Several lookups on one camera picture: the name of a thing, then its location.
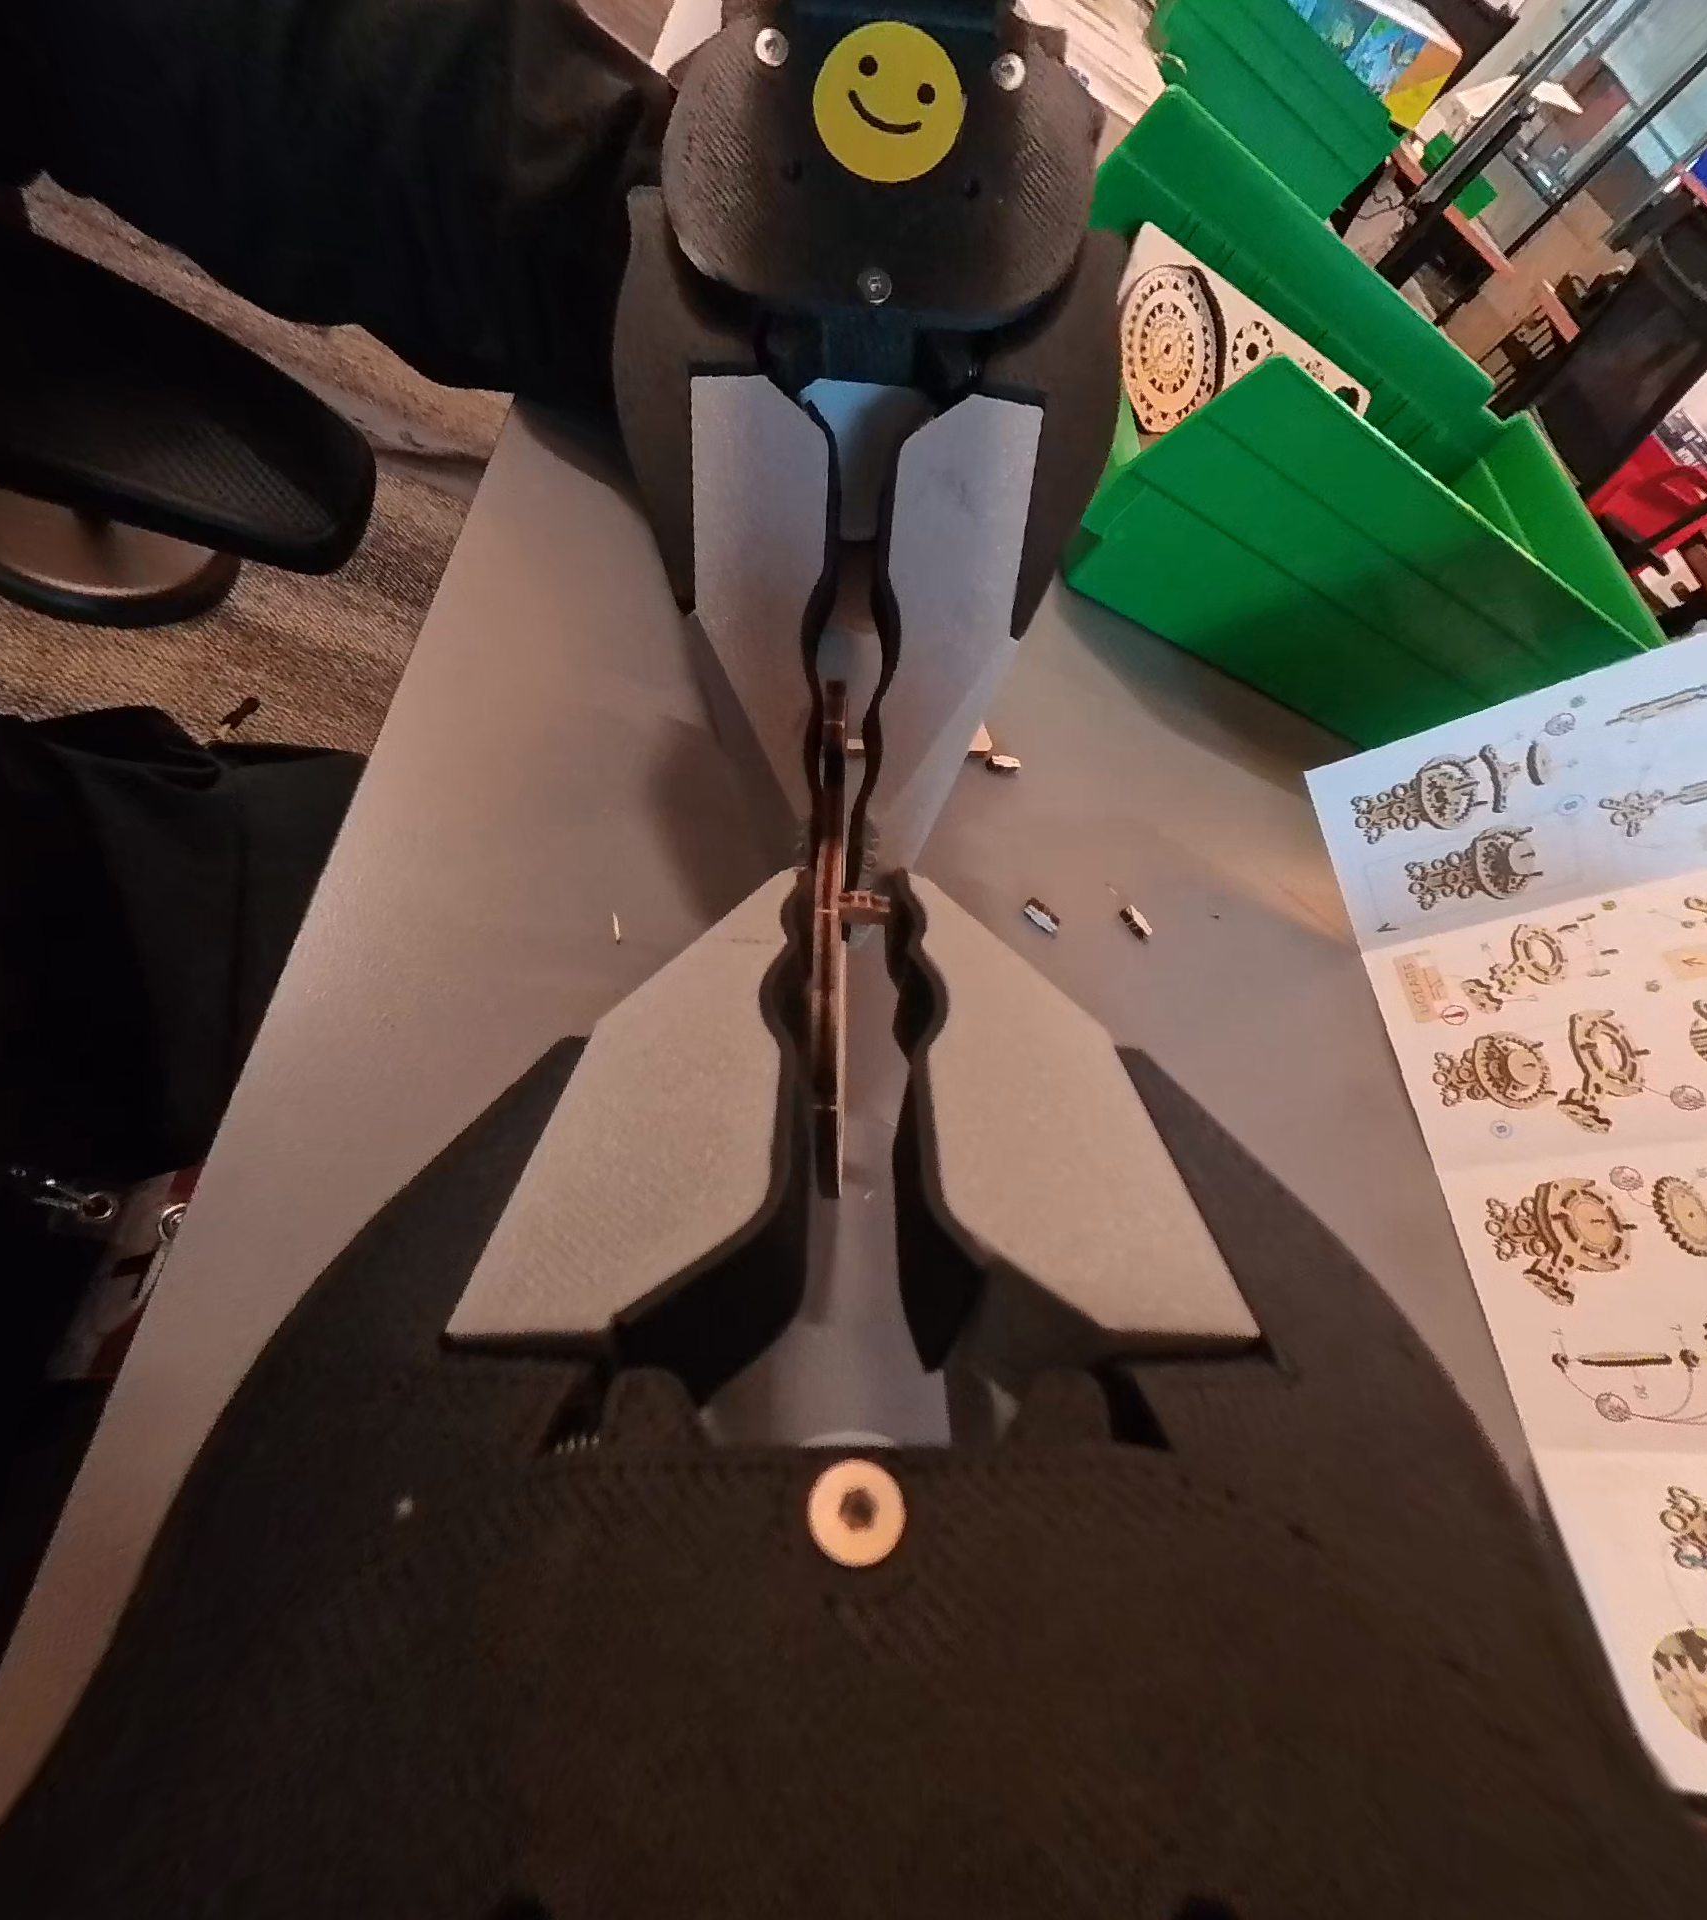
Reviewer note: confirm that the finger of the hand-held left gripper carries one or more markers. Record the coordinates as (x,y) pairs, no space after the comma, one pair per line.
(752,527)
(967,527)

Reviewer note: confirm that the black storage bin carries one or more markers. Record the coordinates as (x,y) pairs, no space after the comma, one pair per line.
(1662,345)

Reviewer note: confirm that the round wooden gear disc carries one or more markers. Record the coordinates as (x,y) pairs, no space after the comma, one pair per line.
(832,1022)

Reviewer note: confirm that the laser-cut plywood parts sheet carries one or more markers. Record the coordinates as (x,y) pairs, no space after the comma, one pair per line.
(1167,350)

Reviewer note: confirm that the green plastic bin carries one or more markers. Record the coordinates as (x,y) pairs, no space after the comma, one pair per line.
(1257,91)
(1334,600)

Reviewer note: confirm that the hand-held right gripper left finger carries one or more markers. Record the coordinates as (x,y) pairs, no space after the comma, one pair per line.
(614,1186)

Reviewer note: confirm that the black office chair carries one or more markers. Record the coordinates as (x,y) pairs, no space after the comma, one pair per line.
(119,420)

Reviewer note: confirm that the printed instruction sheet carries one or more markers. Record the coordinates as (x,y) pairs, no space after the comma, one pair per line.
(1588,1052)

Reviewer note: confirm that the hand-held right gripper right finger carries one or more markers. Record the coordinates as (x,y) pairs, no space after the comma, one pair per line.
(1080,1186)

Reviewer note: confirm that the colourful picture box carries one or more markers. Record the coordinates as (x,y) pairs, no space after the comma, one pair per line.
(1370,54)

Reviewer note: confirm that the red plastic bin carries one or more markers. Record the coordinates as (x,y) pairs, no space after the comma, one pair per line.
(1662,488)

